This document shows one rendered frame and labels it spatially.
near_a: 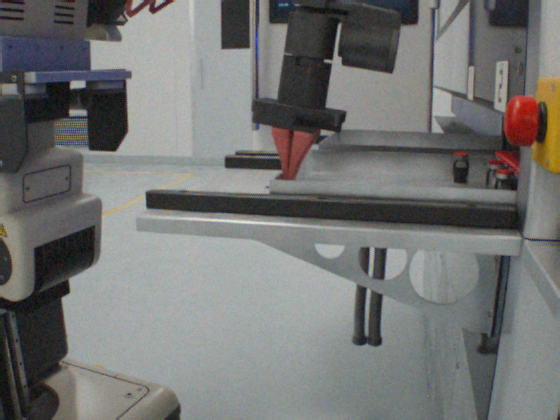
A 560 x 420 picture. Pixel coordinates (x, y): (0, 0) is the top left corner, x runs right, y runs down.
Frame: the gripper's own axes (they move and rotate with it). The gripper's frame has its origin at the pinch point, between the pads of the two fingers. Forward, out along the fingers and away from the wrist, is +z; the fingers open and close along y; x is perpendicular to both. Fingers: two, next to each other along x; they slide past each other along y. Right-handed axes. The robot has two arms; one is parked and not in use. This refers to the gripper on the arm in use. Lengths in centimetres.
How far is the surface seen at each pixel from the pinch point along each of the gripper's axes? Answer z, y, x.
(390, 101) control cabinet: -7, 7, 90
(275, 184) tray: -0.7, -0.3, -6.0
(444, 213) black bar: -1.7, 17.8, -7.9
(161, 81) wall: 33, -273, 541
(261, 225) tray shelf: 2.6, 0.0, -11.0
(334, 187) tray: -1.6, 6.1, -6.0
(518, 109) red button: -13.5, 20.6, -19.4
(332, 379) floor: 91, 5, 107
